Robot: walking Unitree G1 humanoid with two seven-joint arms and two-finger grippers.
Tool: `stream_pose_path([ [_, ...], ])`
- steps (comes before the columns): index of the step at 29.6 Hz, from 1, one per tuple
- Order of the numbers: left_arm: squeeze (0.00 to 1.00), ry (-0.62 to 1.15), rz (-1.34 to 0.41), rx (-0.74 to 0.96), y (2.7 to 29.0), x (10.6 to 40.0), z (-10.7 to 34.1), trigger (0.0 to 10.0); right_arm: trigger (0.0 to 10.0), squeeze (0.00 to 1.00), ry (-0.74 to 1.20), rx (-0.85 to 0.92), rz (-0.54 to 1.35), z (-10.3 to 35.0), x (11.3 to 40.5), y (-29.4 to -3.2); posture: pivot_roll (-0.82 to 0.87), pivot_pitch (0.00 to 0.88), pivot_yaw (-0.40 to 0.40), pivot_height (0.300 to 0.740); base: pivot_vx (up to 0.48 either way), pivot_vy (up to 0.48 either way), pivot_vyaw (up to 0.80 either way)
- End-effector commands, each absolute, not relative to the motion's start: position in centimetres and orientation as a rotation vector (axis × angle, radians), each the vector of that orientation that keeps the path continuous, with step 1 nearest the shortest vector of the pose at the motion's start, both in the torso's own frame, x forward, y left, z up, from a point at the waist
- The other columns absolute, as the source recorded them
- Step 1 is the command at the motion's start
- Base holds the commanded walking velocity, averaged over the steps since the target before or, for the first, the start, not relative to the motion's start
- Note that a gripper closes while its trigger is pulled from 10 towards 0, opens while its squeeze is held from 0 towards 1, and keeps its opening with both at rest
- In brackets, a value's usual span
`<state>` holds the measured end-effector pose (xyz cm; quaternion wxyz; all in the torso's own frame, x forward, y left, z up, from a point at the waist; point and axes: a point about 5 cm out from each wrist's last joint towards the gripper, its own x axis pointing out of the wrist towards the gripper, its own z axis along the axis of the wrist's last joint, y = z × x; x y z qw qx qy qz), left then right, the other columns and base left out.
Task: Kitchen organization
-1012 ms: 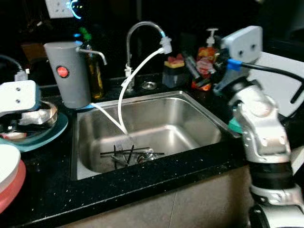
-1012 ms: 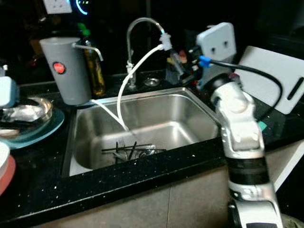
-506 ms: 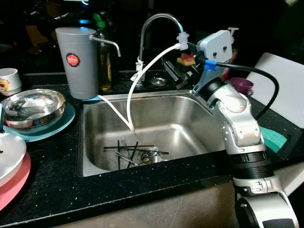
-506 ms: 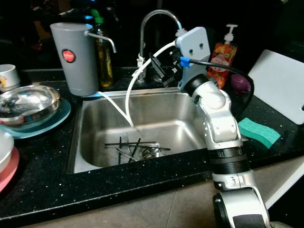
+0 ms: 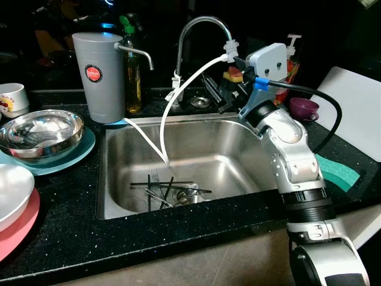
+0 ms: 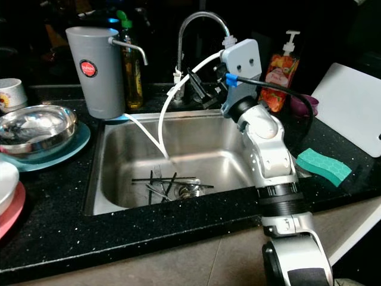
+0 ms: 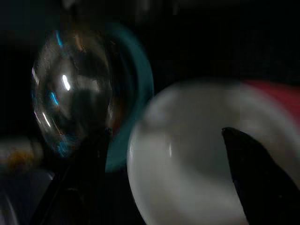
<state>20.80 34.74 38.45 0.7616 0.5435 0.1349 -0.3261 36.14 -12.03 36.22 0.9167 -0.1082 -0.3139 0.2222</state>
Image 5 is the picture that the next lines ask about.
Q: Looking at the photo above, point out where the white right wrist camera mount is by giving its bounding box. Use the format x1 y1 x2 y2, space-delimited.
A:
238 43 289 119

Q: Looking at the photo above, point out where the green sponge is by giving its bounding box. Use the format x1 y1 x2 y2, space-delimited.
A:
315 154 361 193

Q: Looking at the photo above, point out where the metal sink drain strainer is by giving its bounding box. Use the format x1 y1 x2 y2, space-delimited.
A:
173 184 207 207

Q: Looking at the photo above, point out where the purple cup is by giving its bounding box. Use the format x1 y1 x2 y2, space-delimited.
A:
289 97 320 122

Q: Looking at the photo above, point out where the pink plate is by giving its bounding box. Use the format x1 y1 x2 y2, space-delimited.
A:
0 187 42 262

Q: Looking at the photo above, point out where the stainless steel bowl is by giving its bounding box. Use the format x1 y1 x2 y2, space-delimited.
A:
0 110 85 161

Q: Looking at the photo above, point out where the green capped oil bottle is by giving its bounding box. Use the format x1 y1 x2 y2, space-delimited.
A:
119 16 144 114

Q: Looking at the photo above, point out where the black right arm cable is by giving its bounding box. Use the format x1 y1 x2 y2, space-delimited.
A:
254 76 343 156

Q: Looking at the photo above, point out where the stainless steel sink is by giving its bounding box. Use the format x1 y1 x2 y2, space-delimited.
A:
96 113 288 220

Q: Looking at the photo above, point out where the white printed mug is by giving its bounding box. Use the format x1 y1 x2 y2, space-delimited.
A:
0 83 31 119

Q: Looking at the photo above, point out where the white plate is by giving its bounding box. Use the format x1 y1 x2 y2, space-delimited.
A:
0 163 36 234

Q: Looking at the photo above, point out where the black chopstick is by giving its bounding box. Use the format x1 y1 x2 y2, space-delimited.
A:
130 181 195 187
161 176 175 208
146 185 213 194
146 174 152 211

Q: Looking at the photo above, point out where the grey water filter with spout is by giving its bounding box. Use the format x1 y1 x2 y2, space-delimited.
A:
72 32 155 125

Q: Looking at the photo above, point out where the chrome gooseneck faucet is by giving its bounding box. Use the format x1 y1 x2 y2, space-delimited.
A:
171 16 239 109

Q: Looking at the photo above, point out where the white cutting board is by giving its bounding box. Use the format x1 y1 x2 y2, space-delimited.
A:
310 66 381 162

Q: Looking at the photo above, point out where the teal plate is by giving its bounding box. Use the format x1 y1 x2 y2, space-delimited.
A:
0 126 96 177

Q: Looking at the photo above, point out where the orange red scrub sponge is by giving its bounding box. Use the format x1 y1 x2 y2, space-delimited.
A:
223 66 245 83

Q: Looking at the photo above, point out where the silver fork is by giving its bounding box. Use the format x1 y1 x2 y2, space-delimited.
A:
150 169 174 207

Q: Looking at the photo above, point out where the white water hose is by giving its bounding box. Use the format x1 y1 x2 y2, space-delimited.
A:
123 53 230 163

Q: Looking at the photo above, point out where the orange soap pump bottle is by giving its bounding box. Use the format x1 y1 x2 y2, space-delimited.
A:
274 34 303 105

